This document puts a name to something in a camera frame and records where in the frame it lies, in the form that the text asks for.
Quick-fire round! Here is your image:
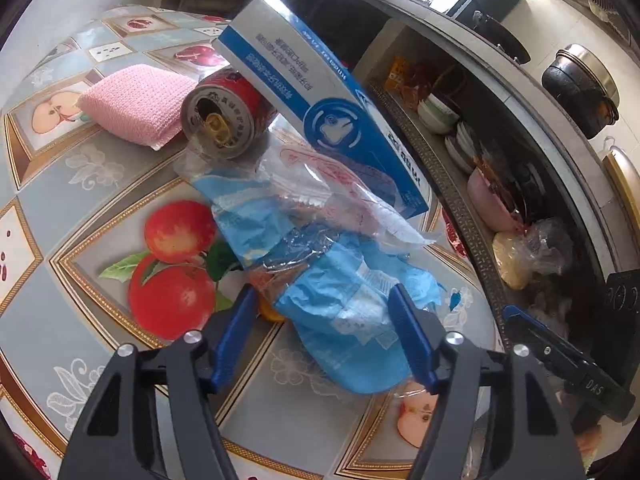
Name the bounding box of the blue snack bag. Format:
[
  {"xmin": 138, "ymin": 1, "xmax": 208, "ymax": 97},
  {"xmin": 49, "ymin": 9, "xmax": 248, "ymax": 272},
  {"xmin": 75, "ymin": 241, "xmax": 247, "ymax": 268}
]
[{"xmin": 190, "ymin": 172, "xmax": 440, "ymax": 394}]

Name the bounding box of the pink knitted sponge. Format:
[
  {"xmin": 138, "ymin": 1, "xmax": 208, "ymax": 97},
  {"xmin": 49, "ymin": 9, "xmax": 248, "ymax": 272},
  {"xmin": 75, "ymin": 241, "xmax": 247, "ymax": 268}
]
[{"xmin": 77, "ymin": 64, "xmax": 196, "ymax": 151}]

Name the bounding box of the metal perforated shelf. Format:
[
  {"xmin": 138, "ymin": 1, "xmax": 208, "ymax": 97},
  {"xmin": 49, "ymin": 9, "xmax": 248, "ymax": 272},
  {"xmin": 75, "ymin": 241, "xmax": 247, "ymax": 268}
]
[{"xmin": 366, "ymin": 74, "xmax": 601, "ymax": 361}]

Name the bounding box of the clear red-printed plastic bag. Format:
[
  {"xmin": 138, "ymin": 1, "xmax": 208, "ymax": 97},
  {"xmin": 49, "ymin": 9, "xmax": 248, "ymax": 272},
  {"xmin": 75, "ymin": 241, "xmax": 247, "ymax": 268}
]
[{"xmin": 175, "ymin": 133, "xmax": 437, "ymax": 268}]

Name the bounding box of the yellow round flatbread in bag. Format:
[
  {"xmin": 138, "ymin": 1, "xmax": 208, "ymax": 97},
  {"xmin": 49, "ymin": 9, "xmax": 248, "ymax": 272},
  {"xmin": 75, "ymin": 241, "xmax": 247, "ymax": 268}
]
[{"xmin": 492, "ymin": 232, "xmax": 533, "ymax": 290}]

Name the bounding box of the crumpled clear plastic bag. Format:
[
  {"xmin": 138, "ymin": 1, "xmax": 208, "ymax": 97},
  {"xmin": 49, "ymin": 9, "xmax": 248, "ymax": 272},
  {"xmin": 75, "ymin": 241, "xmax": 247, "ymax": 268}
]
[{"xmin": 523, "ymin": 218, "xmax": 574, "ymax": 275}]

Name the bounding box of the pink plastic basin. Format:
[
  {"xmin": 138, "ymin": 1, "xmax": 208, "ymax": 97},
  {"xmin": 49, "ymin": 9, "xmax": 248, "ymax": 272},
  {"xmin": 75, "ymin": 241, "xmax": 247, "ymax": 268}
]
[{"xmin": 466, "ymin": 168, "xmax": 524, "ymax": 233}]

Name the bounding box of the floral patterned tablecloth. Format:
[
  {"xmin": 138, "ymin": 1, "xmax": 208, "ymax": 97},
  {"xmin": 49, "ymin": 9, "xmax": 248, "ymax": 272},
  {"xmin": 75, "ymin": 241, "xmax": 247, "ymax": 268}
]
[{"xmin": 0, "ymin": 4, "xmax": 501, "ymax": 480}]

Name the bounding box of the stack of white plates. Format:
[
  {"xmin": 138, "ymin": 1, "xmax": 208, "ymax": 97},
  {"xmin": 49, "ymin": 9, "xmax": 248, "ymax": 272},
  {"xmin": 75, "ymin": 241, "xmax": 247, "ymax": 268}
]
[{"xmin": 445, "ymin": 122, "xmax": 482, "ymax": 176}]

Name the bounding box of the red soda can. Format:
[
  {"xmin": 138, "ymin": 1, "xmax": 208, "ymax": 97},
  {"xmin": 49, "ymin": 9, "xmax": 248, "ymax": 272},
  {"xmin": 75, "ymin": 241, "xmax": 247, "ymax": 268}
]
[{"xmin": 180, "ymin": 67, "xmax": 277, "ymax": 159}]

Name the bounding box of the stack of ceramic bowls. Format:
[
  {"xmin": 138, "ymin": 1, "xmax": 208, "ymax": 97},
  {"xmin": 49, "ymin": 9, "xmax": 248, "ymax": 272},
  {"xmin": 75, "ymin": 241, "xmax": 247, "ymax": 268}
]
[{"xmin": 418, "ymin": 93, "xmax": 461, "ymax": 134}]

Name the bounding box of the orange packet on shelf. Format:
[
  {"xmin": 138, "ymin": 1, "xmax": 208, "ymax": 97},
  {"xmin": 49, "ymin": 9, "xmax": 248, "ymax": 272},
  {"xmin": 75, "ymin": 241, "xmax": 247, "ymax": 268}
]
[{"xmin": 383, "ymin": 55, "xmax": 411, "ymax": 92}]

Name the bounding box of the blue white glove box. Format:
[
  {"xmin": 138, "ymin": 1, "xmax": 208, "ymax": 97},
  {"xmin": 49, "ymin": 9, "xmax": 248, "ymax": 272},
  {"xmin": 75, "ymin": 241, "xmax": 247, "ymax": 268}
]
[{"xmin": 215, "ymin": 0, "xmax": 431, "ymax": 219}]

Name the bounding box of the black cooking pot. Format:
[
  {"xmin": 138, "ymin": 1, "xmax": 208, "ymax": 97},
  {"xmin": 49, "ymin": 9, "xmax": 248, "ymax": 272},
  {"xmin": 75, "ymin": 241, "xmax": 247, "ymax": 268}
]
[{"xmin": 541, "ymin": 44, "xmax": 620, "ymax": 140}]

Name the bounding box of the black frying pan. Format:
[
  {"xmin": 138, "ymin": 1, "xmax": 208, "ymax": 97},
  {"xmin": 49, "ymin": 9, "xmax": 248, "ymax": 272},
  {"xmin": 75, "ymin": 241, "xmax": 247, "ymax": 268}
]
[{"xmin": 471, "ymin": 0, "xmax": 530, "ymax": 65}]

